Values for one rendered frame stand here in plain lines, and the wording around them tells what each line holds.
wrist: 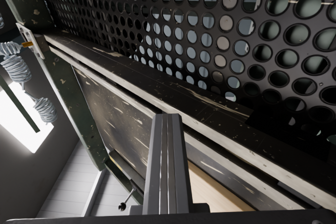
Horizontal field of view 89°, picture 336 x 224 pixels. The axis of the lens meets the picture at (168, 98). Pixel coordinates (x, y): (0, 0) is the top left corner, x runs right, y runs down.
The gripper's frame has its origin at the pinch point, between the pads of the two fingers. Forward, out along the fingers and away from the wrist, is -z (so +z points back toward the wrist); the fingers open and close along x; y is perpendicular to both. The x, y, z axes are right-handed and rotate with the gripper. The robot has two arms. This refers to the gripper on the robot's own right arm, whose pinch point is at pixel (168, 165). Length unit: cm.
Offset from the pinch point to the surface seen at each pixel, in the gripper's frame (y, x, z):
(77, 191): 362, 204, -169
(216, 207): 40.3, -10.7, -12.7
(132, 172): 76, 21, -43
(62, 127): 275, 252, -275
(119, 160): 76, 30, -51
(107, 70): 8.4, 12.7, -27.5
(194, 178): 34.5, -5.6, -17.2
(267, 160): 8.5, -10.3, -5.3
